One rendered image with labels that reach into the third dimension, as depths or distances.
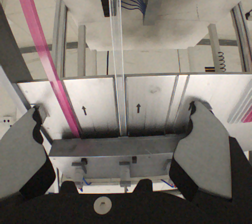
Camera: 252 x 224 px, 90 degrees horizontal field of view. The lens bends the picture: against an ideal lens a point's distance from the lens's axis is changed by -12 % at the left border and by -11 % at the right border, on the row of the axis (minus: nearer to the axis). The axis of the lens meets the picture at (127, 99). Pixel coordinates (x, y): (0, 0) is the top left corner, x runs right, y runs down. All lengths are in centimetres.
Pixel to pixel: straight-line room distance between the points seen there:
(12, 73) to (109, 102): 18
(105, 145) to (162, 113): 15
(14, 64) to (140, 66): 182
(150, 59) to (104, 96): 184
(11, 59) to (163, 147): 35
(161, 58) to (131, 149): 187
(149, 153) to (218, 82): 20
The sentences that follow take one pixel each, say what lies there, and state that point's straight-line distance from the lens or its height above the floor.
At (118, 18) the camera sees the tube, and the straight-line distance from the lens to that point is 20.
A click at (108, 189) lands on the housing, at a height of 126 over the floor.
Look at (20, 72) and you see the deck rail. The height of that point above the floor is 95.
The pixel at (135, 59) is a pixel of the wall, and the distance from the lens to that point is 206.
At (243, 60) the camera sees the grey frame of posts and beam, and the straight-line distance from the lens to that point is 72.
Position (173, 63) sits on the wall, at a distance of 214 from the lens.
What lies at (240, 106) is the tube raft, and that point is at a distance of 38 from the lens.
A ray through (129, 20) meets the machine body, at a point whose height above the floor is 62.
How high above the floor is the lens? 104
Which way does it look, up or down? 5 degrees down
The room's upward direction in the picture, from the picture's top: 177 degrees clockwise
